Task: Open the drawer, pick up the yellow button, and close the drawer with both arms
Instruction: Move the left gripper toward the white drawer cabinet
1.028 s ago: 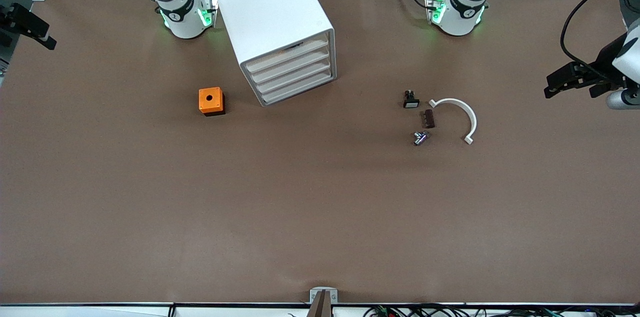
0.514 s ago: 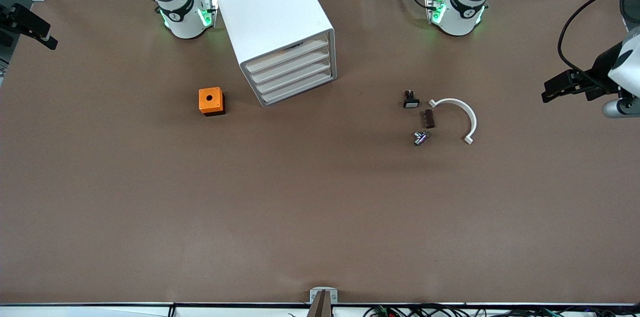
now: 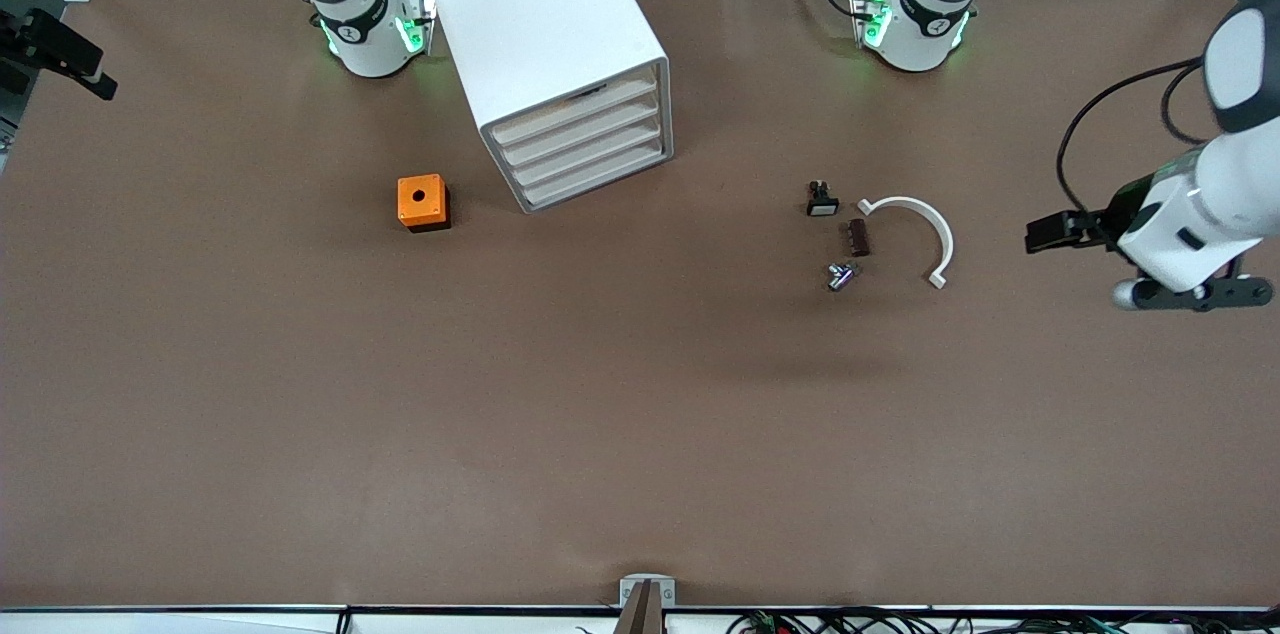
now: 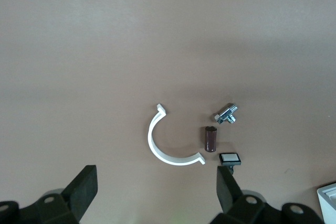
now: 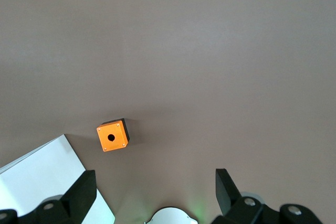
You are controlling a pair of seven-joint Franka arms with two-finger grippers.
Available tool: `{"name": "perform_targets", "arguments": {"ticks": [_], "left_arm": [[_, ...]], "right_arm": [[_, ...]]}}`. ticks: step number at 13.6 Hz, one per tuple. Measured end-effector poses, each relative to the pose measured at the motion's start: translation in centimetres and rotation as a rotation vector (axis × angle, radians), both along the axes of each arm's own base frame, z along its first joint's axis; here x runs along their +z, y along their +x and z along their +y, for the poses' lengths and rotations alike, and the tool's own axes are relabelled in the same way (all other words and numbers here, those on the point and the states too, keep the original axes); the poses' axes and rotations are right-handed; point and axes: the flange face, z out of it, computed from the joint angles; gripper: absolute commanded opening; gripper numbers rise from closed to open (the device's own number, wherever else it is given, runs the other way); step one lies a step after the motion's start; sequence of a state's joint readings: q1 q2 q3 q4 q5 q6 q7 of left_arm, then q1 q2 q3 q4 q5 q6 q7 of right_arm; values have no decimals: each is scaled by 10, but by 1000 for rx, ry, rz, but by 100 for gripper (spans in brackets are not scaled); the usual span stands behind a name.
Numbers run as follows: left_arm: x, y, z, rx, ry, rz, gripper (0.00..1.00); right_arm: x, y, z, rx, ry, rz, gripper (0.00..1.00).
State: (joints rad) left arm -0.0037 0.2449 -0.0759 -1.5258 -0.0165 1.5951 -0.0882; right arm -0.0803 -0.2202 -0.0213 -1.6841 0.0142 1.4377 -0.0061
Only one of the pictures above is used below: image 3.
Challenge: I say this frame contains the white plastic drawer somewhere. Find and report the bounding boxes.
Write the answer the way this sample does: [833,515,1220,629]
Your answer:
[497,92,669,167]
[507,114,671,189]
[485,62,669,147]
[517,136,673,213]

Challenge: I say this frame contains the white drawer cabinet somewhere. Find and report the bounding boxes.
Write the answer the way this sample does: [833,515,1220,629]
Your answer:
[420,0,674,215]

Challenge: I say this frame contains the orange box with hole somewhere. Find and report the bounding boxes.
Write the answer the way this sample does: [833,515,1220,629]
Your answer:
[397,174,451,233]

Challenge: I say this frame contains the brown table mat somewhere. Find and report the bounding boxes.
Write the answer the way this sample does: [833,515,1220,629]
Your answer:
[0,0,1280,610]

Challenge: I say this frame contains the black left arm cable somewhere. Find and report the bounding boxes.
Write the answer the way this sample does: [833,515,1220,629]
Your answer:
[1057,57,1216,215]

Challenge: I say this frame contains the white curved plastic bracket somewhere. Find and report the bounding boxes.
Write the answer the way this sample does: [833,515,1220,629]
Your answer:
[858,197,956,290]

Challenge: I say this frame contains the black cable bundle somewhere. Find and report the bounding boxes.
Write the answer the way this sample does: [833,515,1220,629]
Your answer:
[725,607,1280,634]

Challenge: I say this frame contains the metal bracket with post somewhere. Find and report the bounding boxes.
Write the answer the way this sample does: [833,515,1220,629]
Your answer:
[615,574,677,634]

